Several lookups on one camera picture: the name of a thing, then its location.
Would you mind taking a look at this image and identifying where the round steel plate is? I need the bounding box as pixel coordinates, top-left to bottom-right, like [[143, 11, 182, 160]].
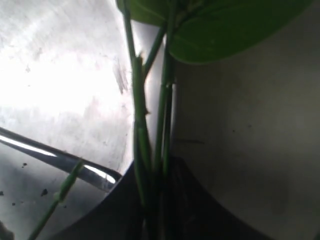
[[0, 0, 178, 240]]

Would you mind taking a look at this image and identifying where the red artificial flower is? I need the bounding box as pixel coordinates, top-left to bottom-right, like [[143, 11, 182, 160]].
[[26, 0, 315, 240]]

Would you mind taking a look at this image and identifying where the steel spork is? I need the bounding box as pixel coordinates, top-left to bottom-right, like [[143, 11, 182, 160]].
[[0, 128, 122, 193]]

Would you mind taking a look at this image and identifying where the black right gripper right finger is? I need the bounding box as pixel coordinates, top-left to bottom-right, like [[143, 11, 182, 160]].
[[164, 156, 269, 240]]

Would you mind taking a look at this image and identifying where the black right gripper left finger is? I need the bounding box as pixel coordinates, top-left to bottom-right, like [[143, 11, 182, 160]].
[[50, 163, 148, 240]]

